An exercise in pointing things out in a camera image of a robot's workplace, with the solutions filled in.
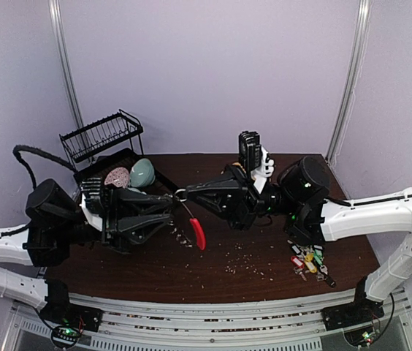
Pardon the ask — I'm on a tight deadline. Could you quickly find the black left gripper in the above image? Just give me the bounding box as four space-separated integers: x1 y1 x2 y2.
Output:
57 182 173 254

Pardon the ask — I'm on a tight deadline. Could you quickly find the red handled key ring holder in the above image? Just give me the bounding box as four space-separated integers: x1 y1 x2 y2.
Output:
173 188 207 251

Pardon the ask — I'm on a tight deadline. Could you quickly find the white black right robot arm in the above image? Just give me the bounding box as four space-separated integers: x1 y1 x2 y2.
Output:
180 154 412 330

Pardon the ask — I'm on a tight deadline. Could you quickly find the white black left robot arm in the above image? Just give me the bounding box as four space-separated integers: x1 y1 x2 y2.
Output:
0 177 173 332

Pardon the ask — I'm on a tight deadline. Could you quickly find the yellow dotted plate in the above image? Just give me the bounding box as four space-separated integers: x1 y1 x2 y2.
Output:
232 162 245 172

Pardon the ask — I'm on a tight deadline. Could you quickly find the pink patterned bowl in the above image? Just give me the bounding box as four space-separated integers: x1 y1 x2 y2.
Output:
104 167 129 188

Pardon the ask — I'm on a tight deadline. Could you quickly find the green ceramic bowl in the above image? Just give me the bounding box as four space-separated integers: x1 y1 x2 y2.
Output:
129 158 156 188

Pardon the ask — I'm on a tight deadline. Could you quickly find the black key tag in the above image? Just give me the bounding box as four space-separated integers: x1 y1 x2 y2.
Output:
291 245 302 255

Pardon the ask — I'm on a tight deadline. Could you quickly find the green key tag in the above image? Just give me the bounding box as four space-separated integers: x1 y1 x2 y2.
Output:
305 253 314 262

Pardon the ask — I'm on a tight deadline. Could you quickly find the yellow key tag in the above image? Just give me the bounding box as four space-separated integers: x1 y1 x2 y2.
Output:
305 260 318 273

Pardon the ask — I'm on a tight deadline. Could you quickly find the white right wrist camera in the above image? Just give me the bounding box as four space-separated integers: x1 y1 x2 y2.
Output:
238 131 275 194

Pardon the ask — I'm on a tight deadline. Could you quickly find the black wire dish rack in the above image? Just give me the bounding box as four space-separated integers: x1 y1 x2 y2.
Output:
58 108 185 205

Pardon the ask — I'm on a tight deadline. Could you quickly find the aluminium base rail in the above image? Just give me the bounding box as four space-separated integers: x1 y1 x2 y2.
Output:
0 288 412 350

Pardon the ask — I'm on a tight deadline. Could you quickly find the left aluminium frame post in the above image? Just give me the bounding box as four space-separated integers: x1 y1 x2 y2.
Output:
48 0 83 128

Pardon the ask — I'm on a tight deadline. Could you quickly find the aluminium frame post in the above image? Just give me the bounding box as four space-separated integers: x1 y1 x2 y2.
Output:
48 0 83 128
326 0 372 167

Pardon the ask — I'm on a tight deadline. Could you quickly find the right aluminium frame post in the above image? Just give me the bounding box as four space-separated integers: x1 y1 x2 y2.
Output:
326 0 372 167

